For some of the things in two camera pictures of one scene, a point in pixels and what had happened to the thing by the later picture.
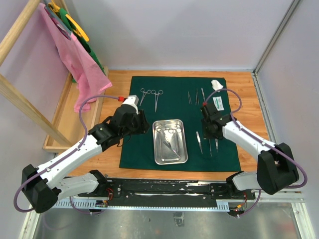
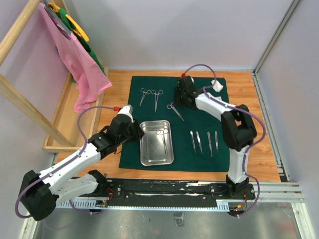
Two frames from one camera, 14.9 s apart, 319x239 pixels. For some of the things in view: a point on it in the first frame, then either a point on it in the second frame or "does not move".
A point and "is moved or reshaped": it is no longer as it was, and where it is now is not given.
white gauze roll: (216, 85) does not move
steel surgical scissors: (167, 142) to (169, 106)
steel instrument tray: (169, 142) is moved or reshaped
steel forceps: (160, 92) does not move
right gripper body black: (207, 132) to (179, 97)
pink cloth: (89, 77) does not move
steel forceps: (142, 90) does not move
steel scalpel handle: (210, 148) does not move
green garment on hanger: (78, 36) does not move
